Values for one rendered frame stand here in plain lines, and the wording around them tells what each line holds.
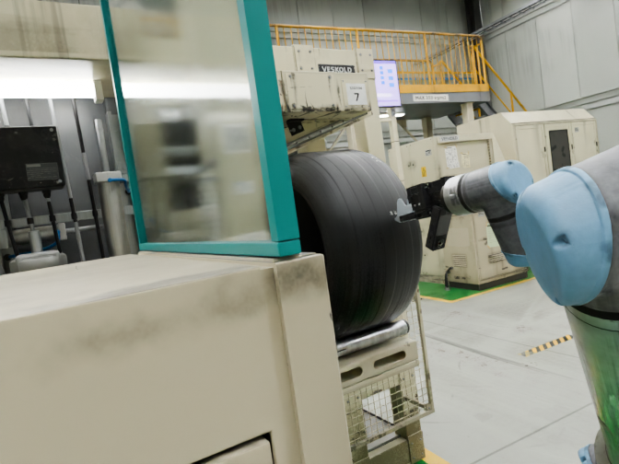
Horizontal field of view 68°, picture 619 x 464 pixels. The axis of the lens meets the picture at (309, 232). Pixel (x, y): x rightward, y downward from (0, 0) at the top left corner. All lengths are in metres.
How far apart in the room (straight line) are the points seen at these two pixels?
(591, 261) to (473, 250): 5.53
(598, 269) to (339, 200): 0.84
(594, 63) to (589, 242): 13.51
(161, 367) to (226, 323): 0.05
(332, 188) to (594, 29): 13.03
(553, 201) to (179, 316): 0.31
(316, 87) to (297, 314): 1.43
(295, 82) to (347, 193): 0.61
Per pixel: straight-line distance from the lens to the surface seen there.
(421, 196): 1.13
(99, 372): 0.32
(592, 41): 14.02
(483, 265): 6.05
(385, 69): 5.77
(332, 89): 1.77
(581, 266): 0.44
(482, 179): 1.00
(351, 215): 1.18
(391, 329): 1.42
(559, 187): 0.45
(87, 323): 0.31
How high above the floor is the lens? 1.30
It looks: 3 degrees down
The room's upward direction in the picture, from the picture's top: 8 degrees counter-clockwise
